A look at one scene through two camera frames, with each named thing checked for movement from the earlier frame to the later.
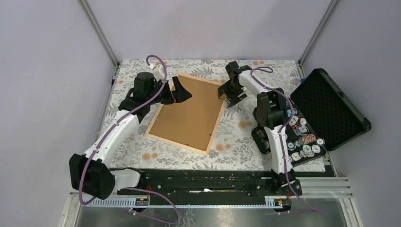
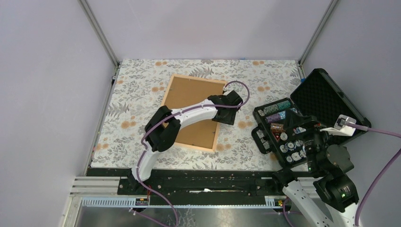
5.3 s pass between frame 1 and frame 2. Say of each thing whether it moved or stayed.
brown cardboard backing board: stayed
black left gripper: moved
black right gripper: moved
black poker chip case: stayed
